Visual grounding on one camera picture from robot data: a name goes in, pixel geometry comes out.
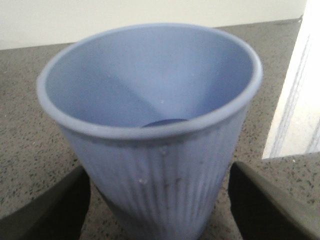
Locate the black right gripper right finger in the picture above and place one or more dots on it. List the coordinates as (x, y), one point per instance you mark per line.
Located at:
(262, 211)

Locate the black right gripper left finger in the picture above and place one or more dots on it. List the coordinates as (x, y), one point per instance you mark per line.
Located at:
(57, 214)

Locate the light blue ribbed cup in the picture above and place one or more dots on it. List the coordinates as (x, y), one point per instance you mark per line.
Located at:
(153, 112)

